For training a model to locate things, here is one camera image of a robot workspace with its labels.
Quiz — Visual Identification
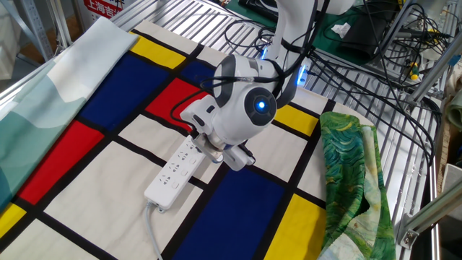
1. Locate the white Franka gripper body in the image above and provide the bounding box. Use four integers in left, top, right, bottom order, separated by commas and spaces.
222, 143, 256, 172

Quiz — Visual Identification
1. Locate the white four-socket power strip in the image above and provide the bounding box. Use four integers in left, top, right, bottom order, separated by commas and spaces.
144, 135, 207, 213

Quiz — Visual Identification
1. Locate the colour block grid tablecloth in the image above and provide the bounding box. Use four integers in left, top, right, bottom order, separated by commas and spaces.
0, 19, 376, 260

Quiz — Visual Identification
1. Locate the green painted landscape cloth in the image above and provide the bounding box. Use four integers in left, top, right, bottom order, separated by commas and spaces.
317, 110, 397, 260

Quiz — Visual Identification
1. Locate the green desk mat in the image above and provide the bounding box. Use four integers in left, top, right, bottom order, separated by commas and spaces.
225, 0, 401, 66

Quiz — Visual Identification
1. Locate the white crumpled tissue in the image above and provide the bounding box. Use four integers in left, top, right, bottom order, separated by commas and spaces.
331, 22, 352, 39

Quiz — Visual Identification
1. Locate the black pouch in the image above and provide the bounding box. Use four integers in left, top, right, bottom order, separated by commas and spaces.
337, 10, 398, 61

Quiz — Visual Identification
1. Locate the aluminium profile bar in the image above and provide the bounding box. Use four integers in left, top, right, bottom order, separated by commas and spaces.
407, 38, 462, 105
395, 180, 462, 250

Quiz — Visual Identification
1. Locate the red white sign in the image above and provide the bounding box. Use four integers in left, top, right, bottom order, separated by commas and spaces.
83, 0, 126, 19

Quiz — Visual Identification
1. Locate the brown cardboard panel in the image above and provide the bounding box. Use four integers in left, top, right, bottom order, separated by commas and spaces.
435, 95, 452, 196

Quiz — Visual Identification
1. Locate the pale teal white cloth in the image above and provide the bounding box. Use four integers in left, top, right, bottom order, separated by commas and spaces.
0, 16, 140, 214

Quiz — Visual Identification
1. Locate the grey perforated steel strut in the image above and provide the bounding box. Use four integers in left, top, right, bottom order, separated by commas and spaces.
19, 0, 55, 61

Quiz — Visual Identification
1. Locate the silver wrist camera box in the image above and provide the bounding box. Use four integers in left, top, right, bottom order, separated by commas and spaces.
191, 132, 225, 163

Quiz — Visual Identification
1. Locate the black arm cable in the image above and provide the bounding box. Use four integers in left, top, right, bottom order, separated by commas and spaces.
169, 0, 331, 138

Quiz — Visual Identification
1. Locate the grey power strip cord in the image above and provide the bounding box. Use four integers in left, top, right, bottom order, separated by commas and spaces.
144, 201, 165, 260

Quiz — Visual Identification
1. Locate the black cable on rack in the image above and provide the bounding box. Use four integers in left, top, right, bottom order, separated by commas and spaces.
306, 46, 443, 169

